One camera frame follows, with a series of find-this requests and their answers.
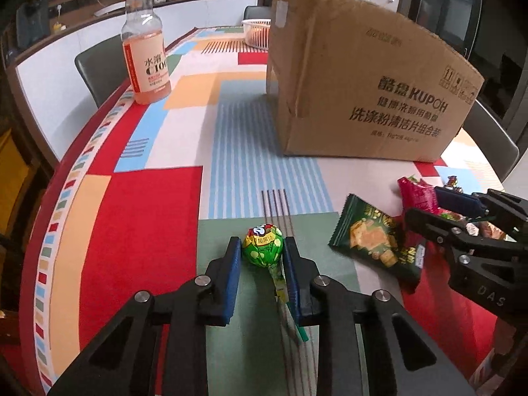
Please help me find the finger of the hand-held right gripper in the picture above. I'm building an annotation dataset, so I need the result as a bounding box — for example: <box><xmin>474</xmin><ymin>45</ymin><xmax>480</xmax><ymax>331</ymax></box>
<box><xmin>434</xmin><ymin>186</ymin><xmax>528</xmax><ymax>236</ymax></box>
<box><xmin>403</xmin><ymin>207</ymin><xmax>528</xmax><ymax>265</ymax></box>

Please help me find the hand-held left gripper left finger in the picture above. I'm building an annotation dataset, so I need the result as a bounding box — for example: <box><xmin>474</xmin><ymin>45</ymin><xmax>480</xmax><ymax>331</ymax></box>
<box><xmin>47</xmin><ymin>236</ymin><xmax>242</xmax><ymax>396</ymax></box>

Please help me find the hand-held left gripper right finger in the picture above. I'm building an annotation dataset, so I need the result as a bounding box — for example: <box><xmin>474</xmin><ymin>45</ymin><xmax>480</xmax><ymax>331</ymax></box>
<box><xmin>281</xmin><ymin>236</ymin><xmax>475</xmax><ymax>396</ymax></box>

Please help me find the red snack packet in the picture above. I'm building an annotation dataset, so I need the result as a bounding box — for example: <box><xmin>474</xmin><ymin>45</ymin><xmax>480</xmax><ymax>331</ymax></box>
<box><xmin>397</xmin><ymin>176</ymin><xmax>440</xmax><ymax>216</ymax></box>

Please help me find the brown candy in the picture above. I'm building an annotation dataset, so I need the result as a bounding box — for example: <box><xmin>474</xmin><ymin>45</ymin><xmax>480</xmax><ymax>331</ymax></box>
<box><xmin>466</xmin><ymin>220</ymin><xmax>507</xmax><ymax>241</ymax></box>

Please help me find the green lollipop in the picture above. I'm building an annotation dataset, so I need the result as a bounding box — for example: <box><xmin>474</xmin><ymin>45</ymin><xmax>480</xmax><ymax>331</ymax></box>
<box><xmin>241</xmin><ymin>223</ymin><xmax>309</xmax><ymax>344</ymax></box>

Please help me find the green cracker packet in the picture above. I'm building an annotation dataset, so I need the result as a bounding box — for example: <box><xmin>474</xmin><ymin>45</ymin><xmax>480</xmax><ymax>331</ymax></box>
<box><xmin>329</xmin><ymin>193</ymin><xmax>427</xmax><ymax>287</ymax></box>

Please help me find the brown cardboard box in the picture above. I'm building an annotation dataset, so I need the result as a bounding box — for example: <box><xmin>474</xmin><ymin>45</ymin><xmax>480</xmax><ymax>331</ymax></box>
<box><xmin>266</xmin><ymin>0</ymin><xmax>484</xmax><ymax>163</ymax></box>

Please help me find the grey dining chair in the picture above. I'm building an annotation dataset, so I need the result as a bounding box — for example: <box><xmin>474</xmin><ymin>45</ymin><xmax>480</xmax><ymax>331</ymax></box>
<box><xmin>457</xmin><ymin>100</ymin><xmax>519</xmax><ymax>183</ymax></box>
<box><xmin>243</xmin><ymin>5</ymin><xmax>273</xmax><ymax>21</ymax></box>
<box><xmin>74</xmin><ymin>35</ymin><xmax>133</xmax><ymax>109</ymax></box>

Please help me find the colourful patchwork tablecloth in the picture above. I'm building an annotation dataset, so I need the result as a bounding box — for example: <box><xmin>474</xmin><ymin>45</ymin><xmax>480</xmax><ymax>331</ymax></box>
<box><xmin>18</xmin><ymin>26</ymin><xmax>528</xmax><ymax>396</ymax></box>

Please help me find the black framed glass door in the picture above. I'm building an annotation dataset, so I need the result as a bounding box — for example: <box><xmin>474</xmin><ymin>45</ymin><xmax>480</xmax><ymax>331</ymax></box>
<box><xmin>398</xmin><ymin>0</ymin><xmax>528</xmax><ymax>149</ymax></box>

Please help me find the pink drink bottle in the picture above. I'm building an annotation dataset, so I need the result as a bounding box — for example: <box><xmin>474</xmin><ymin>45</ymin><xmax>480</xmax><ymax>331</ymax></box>
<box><xmin>121</xmin><ymin>0</ymin><xmax>172</xmax><ymax>106</ymax></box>

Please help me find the white plastic fruit basket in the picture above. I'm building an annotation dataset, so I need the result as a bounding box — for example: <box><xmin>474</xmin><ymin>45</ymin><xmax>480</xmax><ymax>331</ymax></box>
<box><xmin>241</xmin><ymin>18</ymin><xmax>273</xmax><ymax>51</ymax></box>

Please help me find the white round dish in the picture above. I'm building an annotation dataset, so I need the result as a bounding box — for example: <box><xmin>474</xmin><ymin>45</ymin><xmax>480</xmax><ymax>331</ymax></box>
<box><xmin>94</xmin><ymin>2</ymin><xmax>126</xmax><ymax>18</ymax></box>

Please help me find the black countertop appliance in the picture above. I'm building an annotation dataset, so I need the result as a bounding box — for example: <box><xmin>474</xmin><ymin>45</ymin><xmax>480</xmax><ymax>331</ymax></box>
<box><xmin>16</xmin><ymin>2</ymin><xmax>51</xmax><ymax>49</ymax></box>

